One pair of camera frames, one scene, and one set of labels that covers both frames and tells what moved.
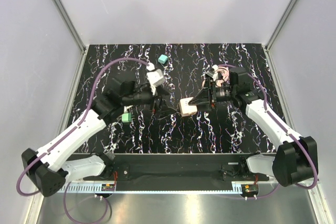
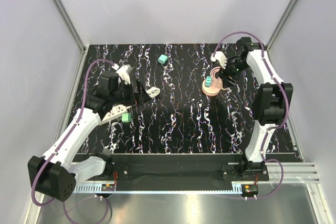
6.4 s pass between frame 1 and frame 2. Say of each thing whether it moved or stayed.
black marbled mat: stayed
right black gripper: moved
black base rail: stayed
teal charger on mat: stayed
